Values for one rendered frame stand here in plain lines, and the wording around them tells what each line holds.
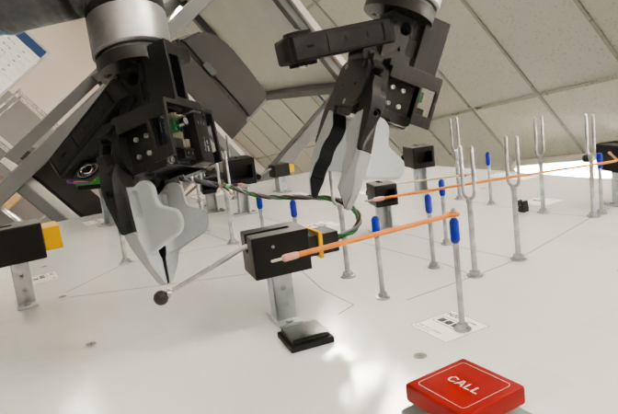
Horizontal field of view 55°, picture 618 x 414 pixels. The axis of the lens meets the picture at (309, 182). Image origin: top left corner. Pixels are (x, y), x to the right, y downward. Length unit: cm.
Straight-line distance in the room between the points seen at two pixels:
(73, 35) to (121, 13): 773
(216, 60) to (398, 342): 121
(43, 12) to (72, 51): 762
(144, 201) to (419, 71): 28
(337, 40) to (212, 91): 106
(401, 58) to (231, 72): 107
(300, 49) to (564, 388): 35
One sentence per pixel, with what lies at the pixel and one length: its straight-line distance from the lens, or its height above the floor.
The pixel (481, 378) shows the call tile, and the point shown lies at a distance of 39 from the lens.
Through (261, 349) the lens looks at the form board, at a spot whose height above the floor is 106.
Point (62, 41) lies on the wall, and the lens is 828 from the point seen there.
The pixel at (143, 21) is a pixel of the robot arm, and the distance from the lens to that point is 57.
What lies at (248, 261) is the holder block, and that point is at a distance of 57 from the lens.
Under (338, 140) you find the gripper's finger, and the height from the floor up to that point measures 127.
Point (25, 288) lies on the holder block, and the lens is 82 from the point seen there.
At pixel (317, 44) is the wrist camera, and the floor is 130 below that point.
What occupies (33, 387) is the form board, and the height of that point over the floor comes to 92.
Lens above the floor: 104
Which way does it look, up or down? 17 degrees up
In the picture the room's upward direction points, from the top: 40 degrees clockwise
